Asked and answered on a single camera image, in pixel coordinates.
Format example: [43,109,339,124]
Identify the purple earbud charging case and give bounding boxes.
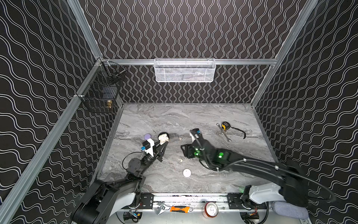
[144,133,152,140]

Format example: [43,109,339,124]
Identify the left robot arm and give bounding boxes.
[71,142,168,224]

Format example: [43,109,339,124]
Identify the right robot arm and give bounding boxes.
[180,139,336,207]

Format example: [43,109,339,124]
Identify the white round earbud case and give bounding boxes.
[183,169,192,178]

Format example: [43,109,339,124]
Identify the black round digital timer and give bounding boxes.
[158,132,170,138]

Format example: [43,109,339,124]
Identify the silver combination wrench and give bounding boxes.
[216,123,232,142]

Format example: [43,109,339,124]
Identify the yellow black tape measure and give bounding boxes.
[221,121,246,139]

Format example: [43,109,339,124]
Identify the adjustable wrench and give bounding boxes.
[154,202,171,215]

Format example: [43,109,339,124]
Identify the soda can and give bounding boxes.
[202,202,219,218]

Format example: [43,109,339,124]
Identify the grey cloth roll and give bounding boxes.
[272,201,309,220]

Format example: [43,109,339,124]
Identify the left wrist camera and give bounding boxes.
[141,138,155,157]

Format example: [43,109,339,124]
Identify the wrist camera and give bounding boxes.
[141,138,155,157]
[189,128,201,143]

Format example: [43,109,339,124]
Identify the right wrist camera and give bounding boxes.
[189,128,201,143]

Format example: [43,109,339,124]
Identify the orange handled tool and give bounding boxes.
[170,206,194,213]

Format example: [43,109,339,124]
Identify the white wire mesh basket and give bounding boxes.
[153,58,216,83]

